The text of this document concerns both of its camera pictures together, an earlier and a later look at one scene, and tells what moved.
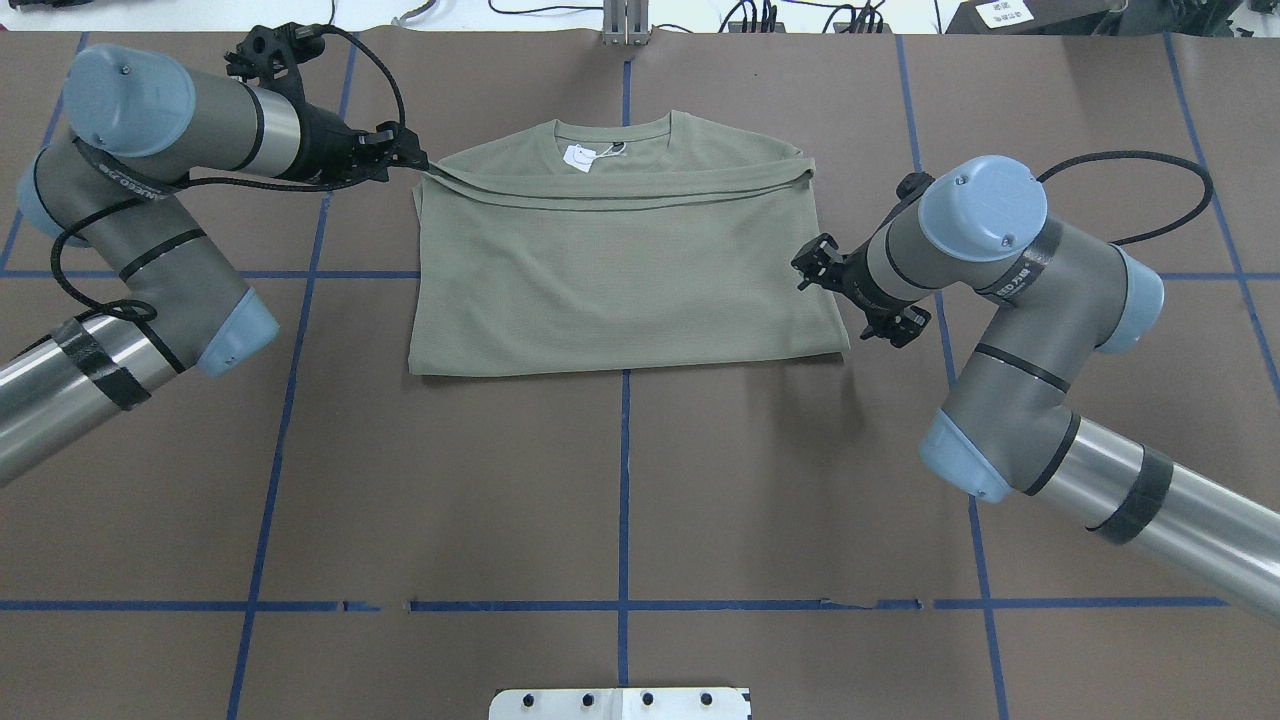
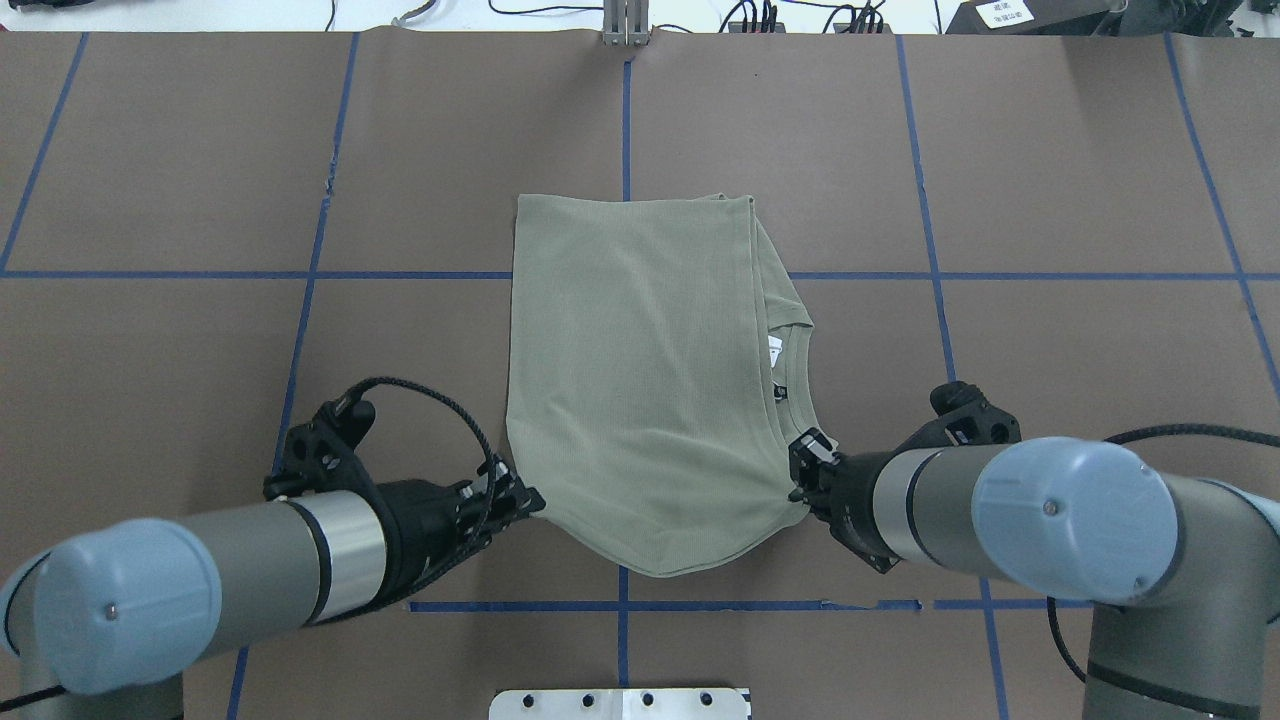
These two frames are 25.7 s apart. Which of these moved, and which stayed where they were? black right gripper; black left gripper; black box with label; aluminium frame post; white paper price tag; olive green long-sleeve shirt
Moved: white paper price tag; black left gripper; olive green long-sleeve shirt; black right gripper
Stayed: aluminium frame post; black box with label
